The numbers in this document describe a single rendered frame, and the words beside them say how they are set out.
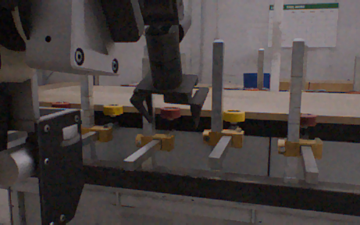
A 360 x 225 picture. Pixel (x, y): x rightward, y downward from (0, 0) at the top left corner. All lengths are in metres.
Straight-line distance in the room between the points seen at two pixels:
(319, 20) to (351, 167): 7.01
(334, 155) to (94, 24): 1.21
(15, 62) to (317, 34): 8.06
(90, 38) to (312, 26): 8.05
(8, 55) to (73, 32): 0.11
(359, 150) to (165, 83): 0.98
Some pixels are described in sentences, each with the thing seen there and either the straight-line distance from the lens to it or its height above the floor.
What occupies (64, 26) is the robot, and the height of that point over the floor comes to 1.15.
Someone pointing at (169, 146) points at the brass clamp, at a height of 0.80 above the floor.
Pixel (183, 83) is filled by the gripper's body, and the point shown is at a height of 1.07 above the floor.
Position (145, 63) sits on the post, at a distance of 1.26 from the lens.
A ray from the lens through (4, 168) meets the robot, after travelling 0.48.
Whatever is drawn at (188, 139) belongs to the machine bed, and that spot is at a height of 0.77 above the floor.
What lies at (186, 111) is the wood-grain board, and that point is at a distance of 1.43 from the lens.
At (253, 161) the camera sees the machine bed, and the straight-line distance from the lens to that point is 1.46.
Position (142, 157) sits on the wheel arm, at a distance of 1.11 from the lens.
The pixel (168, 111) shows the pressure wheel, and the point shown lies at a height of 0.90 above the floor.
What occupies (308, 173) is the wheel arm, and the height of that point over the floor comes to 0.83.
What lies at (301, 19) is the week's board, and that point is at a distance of 8.34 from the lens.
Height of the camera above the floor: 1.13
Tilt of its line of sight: 10 degrees down
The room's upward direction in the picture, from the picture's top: straight up
